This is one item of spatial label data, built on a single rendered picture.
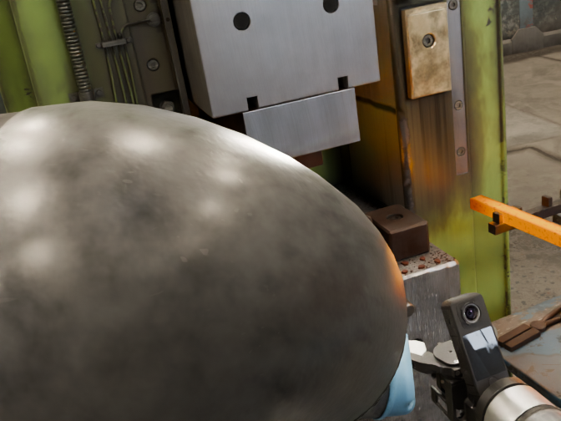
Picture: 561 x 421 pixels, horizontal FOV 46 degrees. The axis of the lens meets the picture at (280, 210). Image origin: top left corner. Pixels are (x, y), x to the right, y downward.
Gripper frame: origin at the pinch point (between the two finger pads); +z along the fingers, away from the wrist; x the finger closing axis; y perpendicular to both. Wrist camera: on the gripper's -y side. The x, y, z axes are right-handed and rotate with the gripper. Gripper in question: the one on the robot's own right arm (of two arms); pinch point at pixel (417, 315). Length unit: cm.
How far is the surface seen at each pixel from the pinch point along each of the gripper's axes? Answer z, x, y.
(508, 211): 27.3, 34.8, 3.1
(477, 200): 35.5, 33.6, 3.1
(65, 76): 45, -38, -35
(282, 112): 30.7, -5.7, -24.8
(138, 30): 45, -24, -41
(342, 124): 30.7, 4.6, -20.3
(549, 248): 162, 154, 100
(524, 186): 233, 195, 100
